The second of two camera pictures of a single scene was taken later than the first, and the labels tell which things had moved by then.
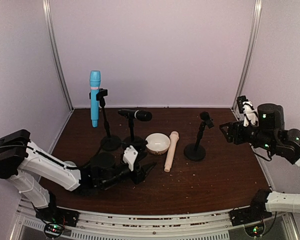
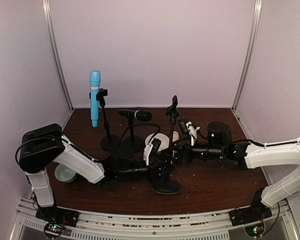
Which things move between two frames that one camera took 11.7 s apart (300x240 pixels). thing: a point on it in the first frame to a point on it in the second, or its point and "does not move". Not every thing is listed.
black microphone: [140, 114] does not move
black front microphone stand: [110, 143] does not move
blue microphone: [94, 80] does not move
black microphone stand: [138, 142] does not move
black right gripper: [234, 132] to [179, 155]
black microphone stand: [193, 152] to [168, 187]
